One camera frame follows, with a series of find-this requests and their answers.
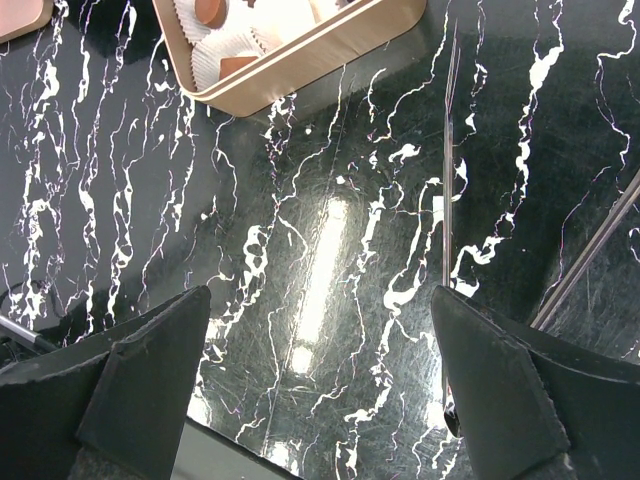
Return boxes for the silver metal tongs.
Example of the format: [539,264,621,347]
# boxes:
[441,34,639,438]

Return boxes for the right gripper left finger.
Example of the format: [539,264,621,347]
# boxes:
[1,286,211,479]

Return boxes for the brown tin box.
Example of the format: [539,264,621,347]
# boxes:
[152,0,427,117]

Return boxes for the brown tin lid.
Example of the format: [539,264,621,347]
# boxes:
[0,0,54,43]

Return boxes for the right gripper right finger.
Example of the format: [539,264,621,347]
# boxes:
[431,286,639,479]

